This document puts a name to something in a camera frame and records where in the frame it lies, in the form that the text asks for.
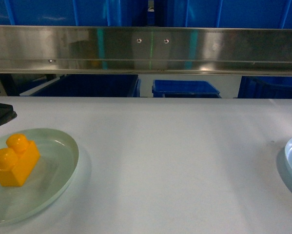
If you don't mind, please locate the yellow two-stud toy block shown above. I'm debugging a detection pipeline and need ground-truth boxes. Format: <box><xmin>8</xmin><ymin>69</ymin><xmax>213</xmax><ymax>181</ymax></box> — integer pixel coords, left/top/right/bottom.
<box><xmin>0</xmin><ymin>134</ymin><xmax>40</xmax><ymax>187</ymax></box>

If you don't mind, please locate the small blue bin behind table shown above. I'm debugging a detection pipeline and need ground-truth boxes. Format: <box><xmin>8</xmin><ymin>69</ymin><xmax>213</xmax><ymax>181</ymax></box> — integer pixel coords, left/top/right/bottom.
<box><xmin>152</xmin><ymin>80</ymin><xmax>221</xmax><ymax>98</ymax></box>

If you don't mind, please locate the pale green plate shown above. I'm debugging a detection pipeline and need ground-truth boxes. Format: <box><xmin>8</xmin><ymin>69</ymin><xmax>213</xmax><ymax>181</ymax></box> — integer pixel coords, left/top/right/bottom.
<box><xmin>0</xmin><ymin>128</ymin><xmax>79</xmax><ymax>225</ymax></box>

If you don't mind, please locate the large blue bin upper shelf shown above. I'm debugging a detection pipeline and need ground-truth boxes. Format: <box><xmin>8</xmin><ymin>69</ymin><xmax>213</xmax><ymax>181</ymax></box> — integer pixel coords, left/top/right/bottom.
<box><xmin>4</xmin><ymin>0</ymin><xmax>148</xmax><ymax>27</ymax></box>

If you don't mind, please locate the stainless steel shelf rail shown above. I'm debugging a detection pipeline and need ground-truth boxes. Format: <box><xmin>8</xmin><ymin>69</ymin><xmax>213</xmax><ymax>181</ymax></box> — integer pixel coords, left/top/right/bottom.
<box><xmin>0</xmin><ymin>25</ymin><xmax>292</xmax><ymax>77</ymax></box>

